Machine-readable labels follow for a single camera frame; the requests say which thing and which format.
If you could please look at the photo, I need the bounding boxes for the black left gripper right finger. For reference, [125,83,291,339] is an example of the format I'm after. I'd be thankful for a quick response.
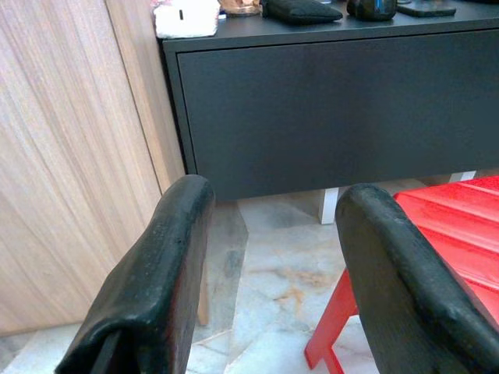
[334,183,499,374]

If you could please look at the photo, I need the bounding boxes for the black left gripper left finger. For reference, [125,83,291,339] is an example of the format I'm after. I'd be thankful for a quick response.
[54,174,216,374]

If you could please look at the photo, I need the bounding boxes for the red plastic stool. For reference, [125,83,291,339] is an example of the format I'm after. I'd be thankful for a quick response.
[303,175,499,374]

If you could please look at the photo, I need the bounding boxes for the white cabinet leg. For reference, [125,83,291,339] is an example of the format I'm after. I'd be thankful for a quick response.
[448,170,478,183]
[319,186,340,225]

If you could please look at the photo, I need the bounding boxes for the light wooden cabinet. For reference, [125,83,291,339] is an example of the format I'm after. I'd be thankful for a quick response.
[0,0,212,337]

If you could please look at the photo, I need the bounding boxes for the black low cabinet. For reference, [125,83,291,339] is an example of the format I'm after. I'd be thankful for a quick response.
[157,0,499,203]

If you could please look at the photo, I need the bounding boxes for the white tissue pack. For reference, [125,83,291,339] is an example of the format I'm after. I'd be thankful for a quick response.
[153,0,221,39]

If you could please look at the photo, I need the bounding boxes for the brown figurine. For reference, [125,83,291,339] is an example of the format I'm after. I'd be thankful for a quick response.
[218,0,263,17]

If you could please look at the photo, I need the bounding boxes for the black round object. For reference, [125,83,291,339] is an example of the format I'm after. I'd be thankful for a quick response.
[345,0,398,22]

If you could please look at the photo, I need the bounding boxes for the black phone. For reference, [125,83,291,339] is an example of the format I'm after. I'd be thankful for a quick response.
[396,2,457,18]

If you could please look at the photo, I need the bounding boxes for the black fabric pouch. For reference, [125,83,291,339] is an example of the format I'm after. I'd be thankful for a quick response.
[261,0,344,26]

